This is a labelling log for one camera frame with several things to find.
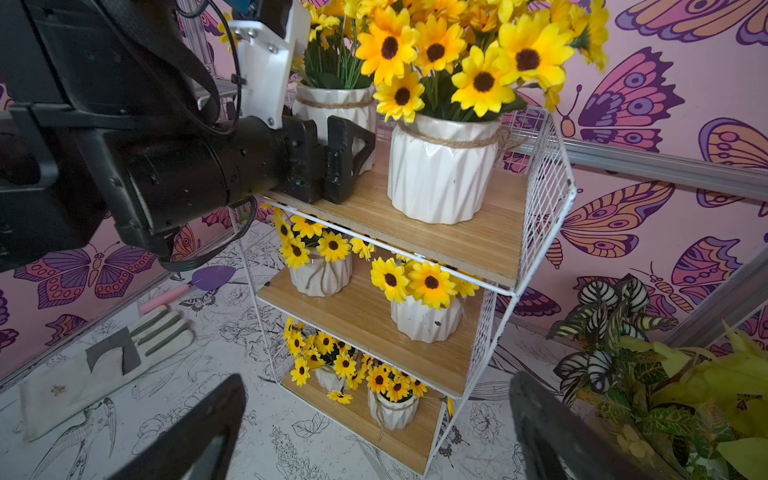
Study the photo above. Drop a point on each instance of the green leafy potted plant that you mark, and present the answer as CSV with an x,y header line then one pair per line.
x,y
685,410

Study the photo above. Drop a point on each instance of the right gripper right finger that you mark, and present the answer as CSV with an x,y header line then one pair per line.
x,y
556,443

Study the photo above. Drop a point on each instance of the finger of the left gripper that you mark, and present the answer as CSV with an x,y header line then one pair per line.
x,y
349,147

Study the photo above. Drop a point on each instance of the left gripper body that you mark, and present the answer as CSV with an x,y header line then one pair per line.
x,y
160,176

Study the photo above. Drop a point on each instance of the purple pink garden trowel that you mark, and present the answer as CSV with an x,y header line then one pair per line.
x,y
205,279

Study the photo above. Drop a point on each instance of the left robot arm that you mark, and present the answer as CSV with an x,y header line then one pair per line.
x,y
112,114

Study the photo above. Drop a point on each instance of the white green gardening glove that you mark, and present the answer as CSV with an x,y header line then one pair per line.
x,y
51,397

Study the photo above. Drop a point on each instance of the white wire wooden shelf unit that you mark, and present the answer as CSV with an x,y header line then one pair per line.
x,y
498,250

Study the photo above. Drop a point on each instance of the sunflower pot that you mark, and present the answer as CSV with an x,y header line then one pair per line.
x,y
446,72
319,258
332,363
393,395
426,301
331,81

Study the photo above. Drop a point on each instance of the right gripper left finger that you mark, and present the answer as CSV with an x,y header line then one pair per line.
x,y
201,444

